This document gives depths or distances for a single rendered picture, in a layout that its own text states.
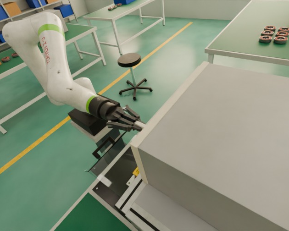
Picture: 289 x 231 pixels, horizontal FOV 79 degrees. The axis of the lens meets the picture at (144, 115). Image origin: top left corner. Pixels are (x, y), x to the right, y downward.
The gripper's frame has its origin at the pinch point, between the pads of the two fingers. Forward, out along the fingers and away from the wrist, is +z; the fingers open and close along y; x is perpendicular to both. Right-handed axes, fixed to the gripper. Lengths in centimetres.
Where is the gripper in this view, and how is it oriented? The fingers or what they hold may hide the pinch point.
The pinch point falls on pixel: (143, 127)
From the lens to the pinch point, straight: 64.9
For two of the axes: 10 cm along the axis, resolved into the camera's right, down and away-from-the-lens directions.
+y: -5.9, 6.2, -5.1
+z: 7.9, 3.4, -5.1
